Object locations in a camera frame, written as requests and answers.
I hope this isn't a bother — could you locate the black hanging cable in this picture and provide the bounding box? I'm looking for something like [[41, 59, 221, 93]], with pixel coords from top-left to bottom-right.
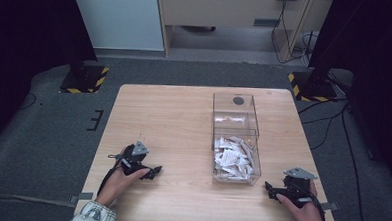
[[269, 0, 315, 67]]

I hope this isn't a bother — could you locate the clear plastic box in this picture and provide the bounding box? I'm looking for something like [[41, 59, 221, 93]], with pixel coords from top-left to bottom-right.
[[209, 91, 266, 187]]

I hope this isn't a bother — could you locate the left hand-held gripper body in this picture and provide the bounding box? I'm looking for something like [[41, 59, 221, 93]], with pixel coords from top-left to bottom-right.
[[113, 139, 153, 178]]

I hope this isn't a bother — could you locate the thin black floor cable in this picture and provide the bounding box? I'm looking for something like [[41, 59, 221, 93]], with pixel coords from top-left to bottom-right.
[[18, 92, 38, 112]]

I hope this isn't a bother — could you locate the pile of white packets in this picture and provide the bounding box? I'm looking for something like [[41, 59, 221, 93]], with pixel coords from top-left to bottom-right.
[[212, 134, 258, 181]]

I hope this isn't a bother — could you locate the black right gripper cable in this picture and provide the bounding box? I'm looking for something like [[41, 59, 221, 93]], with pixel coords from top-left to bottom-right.
[[307, 190, 329, 221]]

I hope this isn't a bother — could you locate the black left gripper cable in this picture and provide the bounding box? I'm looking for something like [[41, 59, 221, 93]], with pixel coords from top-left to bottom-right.
[[96, 152, 124, 197]]

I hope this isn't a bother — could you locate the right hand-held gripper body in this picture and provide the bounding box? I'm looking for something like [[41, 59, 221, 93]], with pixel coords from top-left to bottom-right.
[[280, 165, 319, 210]]

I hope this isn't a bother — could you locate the hazard striped stand base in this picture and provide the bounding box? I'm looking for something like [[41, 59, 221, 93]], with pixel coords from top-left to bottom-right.
[[59, 63, 111, 96], [287, 70, 340, 104]]

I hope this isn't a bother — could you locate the person's left hand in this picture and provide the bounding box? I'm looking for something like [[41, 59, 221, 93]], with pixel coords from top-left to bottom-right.
[[94, 145, 152, 210]]

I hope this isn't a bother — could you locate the white panel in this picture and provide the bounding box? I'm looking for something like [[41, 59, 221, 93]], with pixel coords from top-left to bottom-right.
[[68, 0, 167, 52]]

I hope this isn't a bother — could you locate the grey cabinet label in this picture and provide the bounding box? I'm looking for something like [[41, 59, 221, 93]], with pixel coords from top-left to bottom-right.
[[253, 17, 281, 28]]

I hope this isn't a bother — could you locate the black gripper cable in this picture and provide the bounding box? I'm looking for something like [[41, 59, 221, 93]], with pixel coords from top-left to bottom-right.
[[96, 152, 124, 197], [307, 190, 329, 221]]

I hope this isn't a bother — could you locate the grey table bracket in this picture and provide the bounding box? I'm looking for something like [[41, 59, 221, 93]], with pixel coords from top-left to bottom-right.
[[319, 201, 341, 212], [68, 191, 94, 206]]

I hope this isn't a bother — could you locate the long black floor cable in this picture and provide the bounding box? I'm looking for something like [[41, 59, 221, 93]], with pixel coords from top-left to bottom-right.
[[336, 103, 370, 221]]

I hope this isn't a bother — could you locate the light wooden cabinet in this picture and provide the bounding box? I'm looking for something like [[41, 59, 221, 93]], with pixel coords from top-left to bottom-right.
[[153, 0, 334, 65]]

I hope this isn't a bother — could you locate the person's right hand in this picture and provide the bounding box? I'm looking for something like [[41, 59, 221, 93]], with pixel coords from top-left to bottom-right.
[[274, 178, 331, 221]]

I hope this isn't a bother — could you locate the black curtain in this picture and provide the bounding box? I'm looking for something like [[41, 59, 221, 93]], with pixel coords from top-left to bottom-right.
[[0, 0, 101, 157], [303, 0, 392, 182]]

